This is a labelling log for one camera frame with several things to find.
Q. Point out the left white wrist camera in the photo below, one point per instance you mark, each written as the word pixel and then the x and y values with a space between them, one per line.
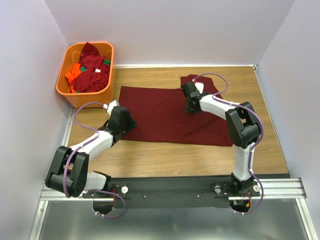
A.
pixel 109 107

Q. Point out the dark red shirt in bin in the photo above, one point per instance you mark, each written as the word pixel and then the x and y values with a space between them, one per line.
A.
pixel 96 76

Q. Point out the maroon t shirt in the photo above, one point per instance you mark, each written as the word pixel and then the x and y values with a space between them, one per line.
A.
pixel 161 117

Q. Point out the orange plastic bin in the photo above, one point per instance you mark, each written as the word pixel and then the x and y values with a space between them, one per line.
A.
pixel 79 99

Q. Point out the orange shirt in bin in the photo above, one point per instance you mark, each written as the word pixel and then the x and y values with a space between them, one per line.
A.
pixel 71 76

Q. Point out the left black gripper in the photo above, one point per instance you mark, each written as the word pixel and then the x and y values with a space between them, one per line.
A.
pixel 131 123

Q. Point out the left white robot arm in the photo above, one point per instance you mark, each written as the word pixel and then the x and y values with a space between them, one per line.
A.
pixel 68 172

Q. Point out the aluminium extrusion rail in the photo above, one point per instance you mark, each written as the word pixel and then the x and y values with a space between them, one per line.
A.
pixel 281 188

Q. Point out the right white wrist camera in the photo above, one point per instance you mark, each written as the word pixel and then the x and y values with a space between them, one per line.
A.
pixel 199 86

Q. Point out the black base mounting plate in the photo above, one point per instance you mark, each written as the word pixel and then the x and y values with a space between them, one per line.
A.
pixel 176 192

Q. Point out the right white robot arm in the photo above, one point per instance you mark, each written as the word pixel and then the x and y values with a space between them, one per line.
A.
pixel 244 126

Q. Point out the green shirt in bin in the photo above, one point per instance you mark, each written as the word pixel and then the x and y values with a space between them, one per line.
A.
pixel 107 62

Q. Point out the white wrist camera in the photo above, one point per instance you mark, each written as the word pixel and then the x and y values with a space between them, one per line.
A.
pixel 109 107
pixel 199 86

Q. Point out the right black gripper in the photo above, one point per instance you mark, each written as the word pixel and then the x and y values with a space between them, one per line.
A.
pixel 188 110

